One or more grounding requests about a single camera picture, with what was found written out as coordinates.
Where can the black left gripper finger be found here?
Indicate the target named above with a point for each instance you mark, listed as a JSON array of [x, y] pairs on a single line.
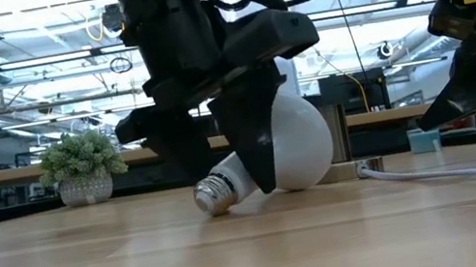
[[254, 140], [192, 151]]

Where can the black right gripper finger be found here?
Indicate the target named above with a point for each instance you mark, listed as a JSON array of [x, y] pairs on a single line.
[[467, 98]]

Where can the white flood lightbulb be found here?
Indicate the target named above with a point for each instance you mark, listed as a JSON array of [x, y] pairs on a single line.
[[303, 141]]

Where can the small red object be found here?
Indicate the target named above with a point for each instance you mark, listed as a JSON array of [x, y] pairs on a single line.
[[462, 123]]

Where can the metal lamp socket base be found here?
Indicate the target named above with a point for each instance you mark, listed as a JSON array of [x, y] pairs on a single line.
[[339, 135]]

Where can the black monitor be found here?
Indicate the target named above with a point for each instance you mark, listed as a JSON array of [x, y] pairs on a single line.
[[349, 94]]

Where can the green potted plant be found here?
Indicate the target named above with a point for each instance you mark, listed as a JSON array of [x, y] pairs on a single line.
[[81, 166]]

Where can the large tan table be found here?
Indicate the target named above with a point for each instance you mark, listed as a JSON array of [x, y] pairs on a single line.
[[5, 177]]

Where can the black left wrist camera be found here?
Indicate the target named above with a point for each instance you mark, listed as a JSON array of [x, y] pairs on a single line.
[[269, 32]]

